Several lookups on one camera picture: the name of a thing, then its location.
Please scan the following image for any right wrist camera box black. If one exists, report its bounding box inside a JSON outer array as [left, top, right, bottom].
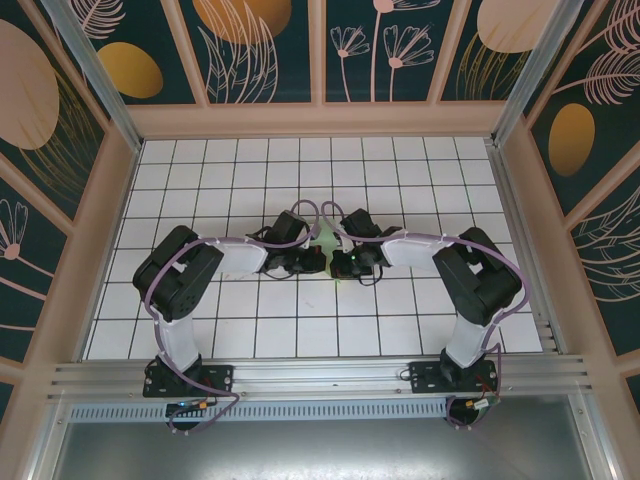
[[330, 249, 358, 279]]

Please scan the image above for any grey metal sheet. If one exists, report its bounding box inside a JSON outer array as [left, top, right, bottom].
[[29, 418, 617, 480]]

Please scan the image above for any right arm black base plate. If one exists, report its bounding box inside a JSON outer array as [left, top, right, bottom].
[[408, 360, 501, 397]]

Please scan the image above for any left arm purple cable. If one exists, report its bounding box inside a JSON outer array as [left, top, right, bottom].
[[144, 199, 322, 437]]

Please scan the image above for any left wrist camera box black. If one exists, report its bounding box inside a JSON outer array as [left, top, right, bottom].
[[302, 244, 328, 274]]

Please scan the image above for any wall panel with gold oval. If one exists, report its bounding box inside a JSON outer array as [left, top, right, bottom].
[[53, 0, 197, 107]]

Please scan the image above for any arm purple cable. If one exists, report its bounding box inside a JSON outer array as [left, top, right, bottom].
[[144, 199, 322, 437], [320, 200, 532, 432]]

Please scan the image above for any aluminium base rail beam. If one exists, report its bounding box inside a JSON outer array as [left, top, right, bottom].
[[46, 354, 597, 402]]

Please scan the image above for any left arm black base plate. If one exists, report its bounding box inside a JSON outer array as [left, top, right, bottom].
[[142, 363, 237, 399]]

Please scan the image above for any aluminium side rail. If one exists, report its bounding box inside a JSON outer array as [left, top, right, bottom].
[[486, 139, 572, 357]]

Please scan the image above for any slotted grey cable duct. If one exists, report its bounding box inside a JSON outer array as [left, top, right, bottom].
[[66, 401, 452, 422]]

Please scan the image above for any aluminium corner post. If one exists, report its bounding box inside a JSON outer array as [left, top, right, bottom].
[[491, 0, 577, 147], [41, 0, 145, 152]]

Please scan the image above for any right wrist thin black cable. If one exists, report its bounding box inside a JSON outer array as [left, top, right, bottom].
[[356, 264, 385, 288]]

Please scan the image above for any light green cloth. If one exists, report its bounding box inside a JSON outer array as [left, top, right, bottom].
[[318, 223, 347, 287]]

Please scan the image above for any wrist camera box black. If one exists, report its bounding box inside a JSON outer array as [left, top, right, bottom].
[[302, 244, 328, 274], [330, 249, 358, 279]]

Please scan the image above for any left wrist thin black cable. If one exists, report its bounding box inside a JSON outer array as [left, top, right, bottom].
[[259, 264, 302, 282]]

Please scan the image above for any wall panel with pale circle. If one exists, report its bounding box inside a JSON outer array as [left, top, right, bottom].
[[438, 0, 547, 105]]

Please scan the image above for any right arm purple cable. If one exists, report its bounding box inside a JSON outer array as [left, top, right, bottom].
[[320, 200, 532, 432]]

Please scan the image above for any wall panel with orange circle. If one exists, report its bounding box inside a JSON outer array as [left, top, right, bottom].
[[178, 0, 315, 106]]

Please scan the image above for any wrist thin black cable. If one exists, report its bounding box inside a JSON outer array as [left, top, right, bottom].
[[356, 264, 385, 288], [259, 264, 302, 282]]

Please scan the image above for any wall panel with pink flowers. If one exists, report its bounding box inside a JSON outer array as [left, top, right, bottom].
[[323, 0, 454, 105]]

